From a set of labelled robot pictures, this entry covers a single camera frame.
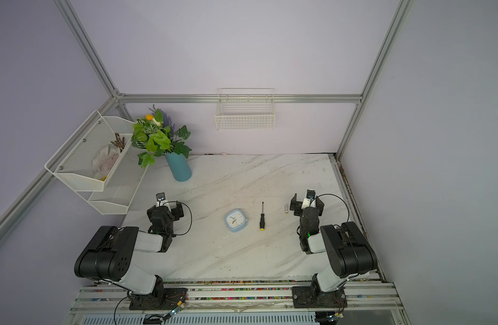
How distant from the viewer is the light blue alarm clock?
0.91 m

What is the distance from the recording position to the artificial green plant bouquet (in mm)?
805

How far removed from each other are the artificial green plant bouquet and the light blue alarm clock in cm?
35
